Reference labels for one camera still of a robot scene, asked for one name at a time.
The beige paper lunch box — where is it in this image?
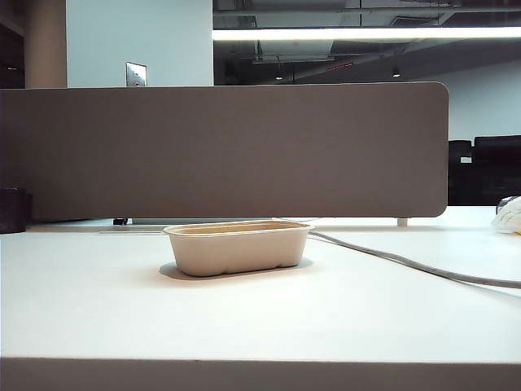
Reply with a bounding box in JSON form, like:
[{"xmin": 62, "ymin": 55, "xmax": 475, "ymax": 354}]
[{"xmin": 162, "ymin": 218, "xmax": 316, "ymax": 279}]

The grey desk divider panel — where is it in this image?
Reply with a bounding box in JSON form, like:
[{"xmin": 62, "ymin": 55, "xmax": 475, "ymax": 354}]
[{"xmin": 0, "ymin": 81, "xmax": 450, "ymax": 224}]

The long ceiling light strip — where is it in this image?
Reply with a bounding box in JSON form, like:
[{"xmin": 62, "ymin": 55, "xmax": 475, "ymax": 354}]
[{"xmin": 211, "ymin": 26, "xmax": 521, "ymax": 41}]

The black office chair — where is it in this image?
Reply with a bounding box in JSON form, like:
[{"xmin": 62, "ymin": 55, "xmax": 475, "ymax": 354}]
[{"xmin": 447, "ymin": 134, "xmax": 521, "ymax": 207}]

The dark cylindrical container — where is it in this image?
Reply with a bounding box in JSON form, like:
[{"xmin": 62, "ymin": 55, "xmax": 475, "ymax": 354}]
[{"xmin": 0, "ymin": 187, "xmax": 33, "ymax": 235}]

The white plastic bag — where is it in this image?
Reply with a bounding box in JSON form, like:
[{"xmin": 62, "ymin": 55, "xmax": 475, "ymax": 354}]
[{"xmin": 489, "ymin": 195, "xmax": 521, "ymax": 236}]

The grey cable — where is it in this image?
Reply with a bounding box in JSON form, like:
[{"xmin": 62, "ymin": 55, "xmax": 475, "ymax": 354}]
[{"xmin": 309, "ymin": 230, "xmax": 521, "ymax": 290}]

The metal wall plate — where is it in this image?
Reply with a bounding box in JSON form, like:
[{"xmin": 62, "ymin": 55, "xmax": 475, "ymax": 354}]
[{"xmin": 125, "ymin": 61, "xmax": 149, "ymax": 88}]

